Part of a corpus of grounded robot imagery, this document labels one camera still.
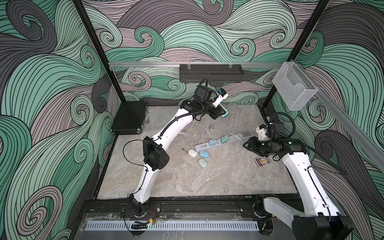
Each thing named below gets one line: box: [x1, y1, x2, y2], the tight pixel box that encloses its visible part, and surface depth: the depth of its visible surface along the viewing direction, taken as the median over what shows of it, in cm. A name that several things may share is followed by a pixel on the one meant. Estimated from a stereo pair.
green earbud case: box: [198, 158, 208, 168], surface depth 90 cm
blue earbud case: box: [199, 150, 210, 159], surface depth 93 cm
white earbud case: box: [188, 149, 198, 158], surface depth 94 cm
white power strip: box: [194, 130, 254, 152], surface depth 97 cm
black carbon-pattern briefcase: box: [111, 100, 148, 135], surface depth 106 cm
